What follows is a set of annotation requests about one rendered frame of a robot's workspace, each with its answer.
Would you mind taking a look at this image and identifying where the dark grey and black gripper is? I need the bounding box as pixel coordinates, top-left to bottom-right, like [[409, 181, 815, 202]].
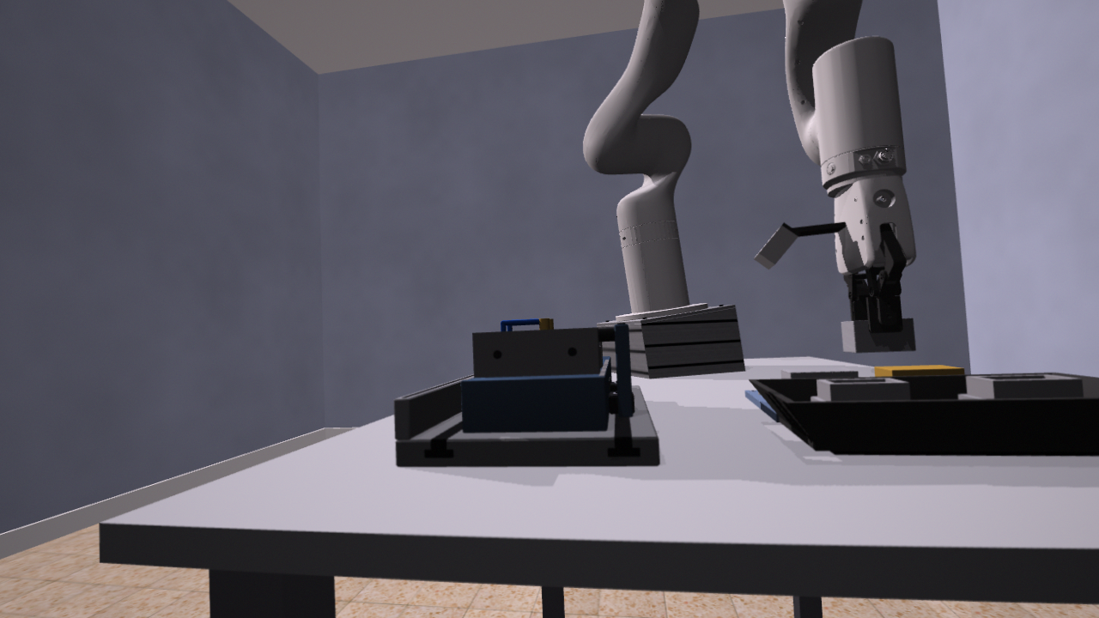
[[828, 174, 915, 333]]

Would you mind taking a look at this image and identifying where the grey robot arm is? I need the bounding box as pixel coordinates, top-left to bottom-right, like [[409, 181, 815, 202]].
[[582, 0, 907, 321]]

